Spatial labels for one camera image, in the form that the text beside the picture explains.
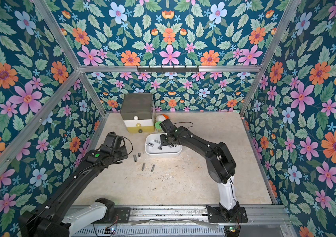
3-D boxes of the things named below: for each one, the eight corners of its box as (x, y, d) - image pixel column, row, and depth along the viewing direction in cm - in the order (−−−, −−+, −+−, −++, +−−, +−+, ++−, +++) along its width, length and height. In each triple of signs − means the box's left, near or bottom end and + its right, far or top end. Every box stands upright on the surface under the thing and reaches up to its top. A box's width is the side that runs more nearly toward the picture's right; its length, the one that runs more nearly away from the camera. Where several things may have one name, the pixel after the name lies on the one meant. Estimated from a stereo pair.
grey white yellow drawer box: (117, 135, 108) (107, 118, 93) (126, 107, 126) (119, 90, 112) (153, 135, 108) (149, 118, 93) (157, 107, 126) (154, 90, 112)
